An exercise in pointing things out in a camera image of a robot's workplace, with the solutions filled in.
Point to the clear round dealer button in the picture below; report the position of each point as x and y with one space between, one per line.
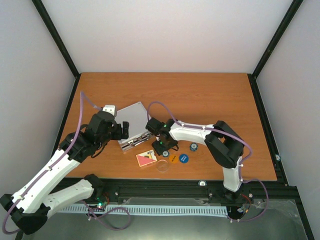
162 165

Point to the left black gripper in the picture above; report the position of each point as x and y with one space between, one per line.
119 135

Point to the light blue cable duct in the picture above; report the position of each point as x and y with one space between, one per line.
163 210

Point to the blue small blind button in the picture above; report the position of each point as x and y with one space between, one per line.
184 158

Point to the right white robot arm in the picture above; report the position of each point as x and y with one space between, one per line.
225 146

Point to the black aluminium frame rail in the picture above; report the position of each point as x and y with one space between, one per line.
123 189

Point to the pink yellow card deck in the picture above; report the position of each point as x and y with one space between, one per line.
146 158

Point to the aluminium poker case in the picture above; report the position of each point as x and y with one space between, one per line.
136 116

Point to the orange big blind button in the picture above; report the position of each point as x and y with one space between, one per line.
173 159

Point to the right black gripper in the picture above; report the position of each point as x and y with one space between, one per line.
159 149

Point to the blue green chip stack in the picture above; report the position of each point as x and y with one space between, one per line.
193 146

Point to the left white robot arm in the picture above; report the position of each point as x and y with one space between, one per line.
31 206

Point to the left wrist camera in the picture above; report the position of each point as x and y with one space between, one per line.
111 109

